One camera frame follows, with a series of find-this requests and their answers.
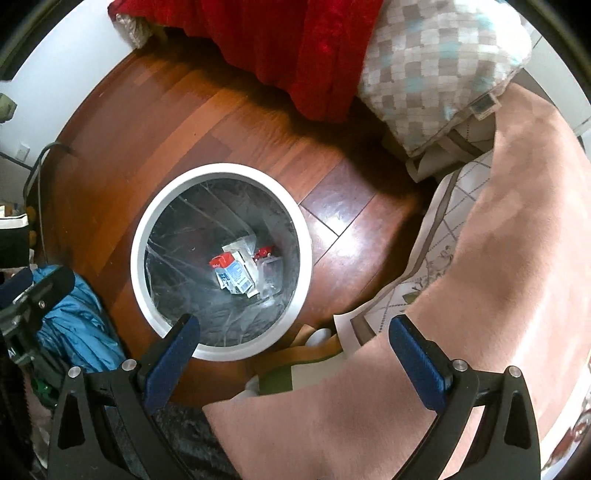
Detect clear plastic packaging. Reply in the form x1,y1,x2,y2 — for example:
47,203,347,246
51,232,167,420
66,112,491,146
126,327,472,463
252,256,284,299

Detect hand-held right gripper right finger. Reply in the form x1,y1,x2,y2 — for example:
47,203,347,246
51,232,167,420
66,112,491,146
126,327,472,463
389,315,542,480

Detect red fleece blanket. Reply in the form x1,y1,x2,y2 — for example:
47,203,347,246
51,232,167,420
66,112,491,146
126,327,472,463
108,0,385,123

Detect blue jacket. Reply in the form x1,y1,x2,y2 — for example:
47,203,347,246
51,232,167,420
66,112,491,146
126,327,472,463
31,265,129,376

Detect checkered mattress sheet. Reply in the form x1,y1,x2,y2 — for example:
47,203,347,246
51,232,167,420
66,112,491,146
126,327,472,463
355,0,535,158

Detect person's dark fleece pants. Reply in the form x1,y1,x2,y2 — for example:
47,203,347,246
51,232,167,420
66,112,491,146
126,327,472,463
115,401,242,480

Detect red and white carton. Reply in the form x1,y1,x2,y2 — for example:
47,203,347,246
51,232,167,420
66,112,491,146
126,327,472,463
209,251,256,295

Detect brown mattress strap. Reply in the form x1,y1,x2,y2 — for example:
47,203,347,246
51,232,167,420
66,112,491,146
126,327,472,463
449,128,491,154

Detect tan and green slipper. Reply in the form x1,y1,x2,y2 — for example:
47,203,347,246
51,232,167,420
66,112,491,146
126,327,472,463
244,325,343,398

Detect black bag with white trim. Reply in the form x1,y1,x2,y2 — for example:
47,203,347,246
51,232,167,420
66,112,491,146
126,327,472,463
0,216,34,269

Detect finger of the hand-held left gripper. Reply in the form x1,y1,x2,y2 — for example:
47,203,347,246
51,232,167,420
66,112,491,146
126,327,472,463
11,265,76,324

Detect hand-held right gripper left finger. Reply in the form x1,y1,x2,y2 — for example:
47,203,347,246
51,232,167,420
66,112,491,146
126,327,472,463
48,314,201,480

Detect white diamond pattern tablecloth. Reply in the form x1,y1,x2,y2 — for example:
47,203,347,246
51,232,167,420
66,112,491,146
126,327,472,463
334,150,498,357

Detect white round trash bin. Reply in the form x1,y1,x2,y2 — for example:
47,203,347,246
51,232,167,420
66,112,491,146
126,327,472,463
130,163,313,361

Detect clear plastic bin liner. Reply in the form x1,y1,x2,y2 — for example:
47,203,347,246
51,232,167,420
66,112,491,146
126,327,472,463
144,179,299,345

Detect black cable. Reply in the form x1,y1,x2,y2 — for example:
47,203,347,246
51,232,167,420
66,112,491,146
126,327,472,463
27,142,75,259

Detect brown suede table cloth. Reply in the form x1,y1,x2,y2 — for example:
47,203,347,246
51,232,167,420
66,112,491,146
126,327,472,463
203,85,591,480

